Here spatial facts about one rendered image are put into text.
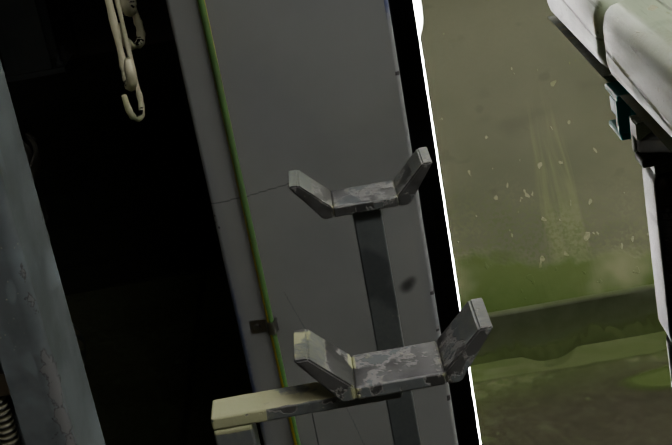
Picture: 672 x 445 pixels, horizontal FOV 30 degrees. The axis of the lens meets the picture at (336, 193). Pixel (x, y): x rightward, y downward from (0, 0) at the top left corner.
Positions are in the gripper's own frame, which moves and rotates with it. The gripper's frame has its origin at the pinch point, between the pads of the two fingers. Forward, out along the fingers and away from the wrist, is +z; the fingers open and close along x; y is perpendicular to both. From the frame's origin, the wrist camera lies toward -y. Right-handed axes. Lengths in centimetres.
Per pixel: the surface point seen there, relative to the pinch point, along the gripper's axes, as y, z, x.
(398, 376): 5.1, 13.9, -11.5
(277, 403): 5.7, 18.9, -10.9
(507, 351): 105, -9, 176
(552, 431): 109, -13, 149
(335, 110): 10.4, 15.1, 46.1
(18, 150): -3.7, 29.4, 0.2
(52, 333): 4.6, 29.5, -2.5
